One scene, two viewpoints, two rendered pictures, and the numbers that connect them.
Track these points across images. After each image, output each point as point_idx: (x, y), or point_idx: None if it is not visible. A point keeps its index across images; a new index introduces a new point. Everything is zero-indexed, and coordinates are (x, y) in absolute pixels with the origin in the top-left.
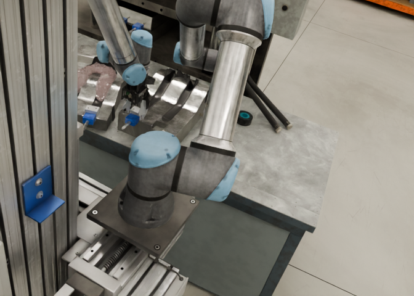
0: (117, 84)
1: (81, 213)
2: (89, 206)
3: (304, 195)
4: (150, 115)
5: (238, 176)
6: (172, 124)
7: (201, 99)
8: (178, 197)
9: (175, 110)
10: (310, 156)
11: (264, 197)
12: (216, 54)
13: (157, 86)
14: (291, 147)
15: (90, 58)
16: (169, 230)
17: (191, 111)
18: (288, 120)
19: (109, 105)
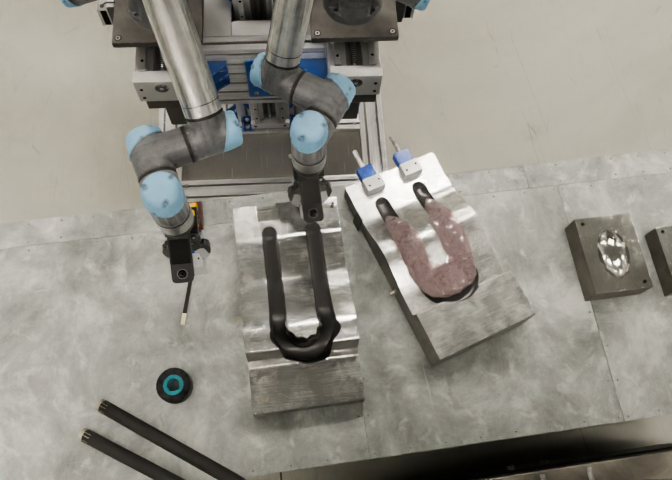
0: (389, 254)
1: (230, 10)
2: (229, 19)
3: (18, 272)
4: (293, 222)
5: (127, 241)
6: (252, 228)
7: (245, 311)
8: (134, 34)
9: (273, 271)
10: (26, 377)
11: (76, 229)
12: (165, 134)
13: (333, 293)
14: (65, 378)
15: (484, 282)
16: None
17: (247, 285)
18: (93, 467)
19: (369, 219)
